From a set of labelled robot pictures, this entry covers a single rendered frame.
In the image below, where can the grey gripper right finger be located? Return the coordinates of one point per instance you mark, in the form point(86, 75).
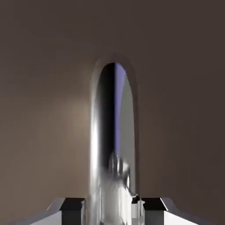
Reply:
point(154, 213)

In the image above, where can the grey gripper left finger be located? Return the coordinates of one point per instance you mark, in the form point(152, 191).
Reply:
point(70, 212)

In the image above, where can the brown wooden drawer front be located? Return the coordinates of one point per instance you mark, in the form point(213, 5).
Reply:
point(44, 87)

